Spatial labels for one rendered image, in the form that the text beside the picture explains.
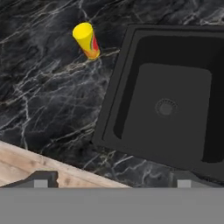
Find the yellow cup with red print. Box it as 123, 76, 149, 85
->
72, 22, 102, 60

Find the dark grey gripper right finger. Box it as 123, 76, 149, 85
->
170, 170, 223, 189

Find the black sink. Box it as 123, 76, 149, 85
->
91, 24, 224, 182

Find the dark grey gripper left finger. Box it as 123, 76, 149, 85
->
2, 170, 59, 189

